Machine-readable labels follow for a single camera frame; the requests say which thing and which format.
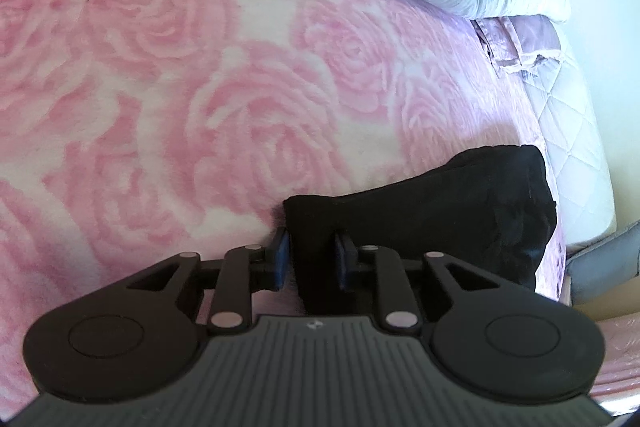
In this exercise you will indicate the pink floral blanket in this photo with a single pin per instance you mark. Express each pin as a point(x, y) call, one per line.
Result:
point(150, 82)

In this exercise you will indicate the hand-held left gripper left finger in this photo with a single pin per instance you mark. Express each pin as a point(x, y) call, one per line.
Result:
point(281, 259)

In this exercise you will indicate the purple pillow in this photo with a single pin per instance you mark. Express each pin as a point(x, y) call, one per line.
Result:
point(520, 39)

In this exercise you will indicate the white quilted headboard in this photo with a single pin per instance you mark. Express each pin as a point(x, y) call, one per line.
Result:
point(570, 117)

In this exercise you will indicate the grey pillow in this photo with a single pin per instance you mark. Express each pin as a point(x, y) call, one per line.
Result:
point(605, 262)

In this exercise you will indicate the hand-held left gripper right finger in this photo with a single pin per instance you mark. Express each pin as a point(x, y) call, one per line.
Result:
point(342, 263)

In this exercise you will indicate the black garment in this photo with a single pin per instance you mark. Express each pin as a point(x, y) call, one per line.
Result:
point(450, 217)

